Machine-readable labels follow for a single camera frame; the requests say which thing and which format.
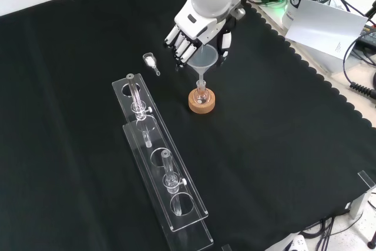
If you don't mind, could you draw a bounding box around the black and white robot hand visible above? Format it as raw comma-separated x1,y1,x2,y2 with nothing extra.
163,0,246,72

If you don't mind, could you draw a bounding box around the clear plastic funnel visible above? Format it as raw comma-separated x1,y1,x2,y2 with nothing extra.
187,44,220,88

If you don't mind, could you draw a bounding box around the glass weighing funnel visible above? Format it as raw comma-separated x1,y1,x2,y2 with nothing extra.
142,52,162,76

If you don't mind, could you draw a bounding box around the small glass round-bottom flask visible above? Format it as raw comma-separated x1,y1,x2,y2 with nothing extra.
194,82,210,105

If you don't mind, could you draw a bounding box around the clear acrylic funnel stand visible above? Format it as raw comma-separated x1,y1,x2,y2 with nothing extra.
112,73,214,251

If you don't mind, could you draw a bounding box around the black cloth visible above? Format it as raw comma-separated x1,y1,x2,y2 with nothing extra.
0,0,376,251

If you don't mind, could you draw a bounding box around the pale board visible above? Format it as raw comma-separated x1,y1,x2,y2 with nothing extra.
284,0,369,62

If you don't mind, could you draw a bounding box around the black power adapter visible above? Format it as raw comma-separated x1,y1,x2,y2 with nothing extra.
355,24,376,49

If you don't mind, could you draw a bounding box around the white power strip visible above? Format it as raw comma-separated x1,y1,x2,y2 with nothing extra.
283,235,308,251

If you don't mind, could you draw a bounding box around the cork ring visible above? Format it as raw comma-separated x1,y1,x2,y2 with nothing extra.
188,88,217,114

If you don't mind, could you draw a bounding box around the black coiled cable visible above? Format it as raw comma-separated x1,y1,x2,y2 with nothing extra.
343,42,376,98

